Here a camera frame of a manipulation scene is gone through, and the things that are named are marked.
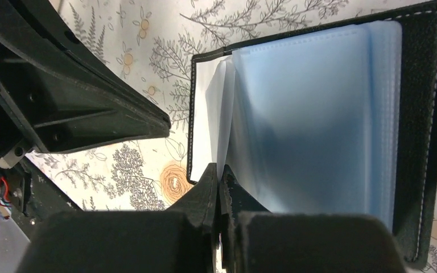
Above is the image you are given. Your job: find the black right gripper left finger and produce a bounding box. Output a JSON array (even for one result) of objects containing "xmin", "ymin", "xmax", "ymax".
[{"xmin": 17, "ymin": 163, "xmax": 218, "ymax": 272}]

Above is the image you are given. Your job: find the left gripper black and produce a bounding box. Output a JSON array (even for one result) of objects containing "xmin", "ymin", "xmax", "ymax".
[{"xmin": 0, "ymin": 1, "xmax": 171, "ymax": 235}]

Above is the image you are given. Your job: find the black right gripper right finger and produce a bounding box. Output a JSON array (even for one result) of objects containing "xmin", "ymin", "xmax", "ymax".
[{"xmin": 219, "ymin": 166, "xmax": 405, "ymax": 272}]

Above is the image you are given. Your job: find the floral patterned table mat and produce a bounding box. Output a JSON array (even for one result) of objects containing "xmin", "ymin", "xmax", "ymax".
[{"xmin": 24, "ymin": 0, "xmax": 437, "ymax": 273}]

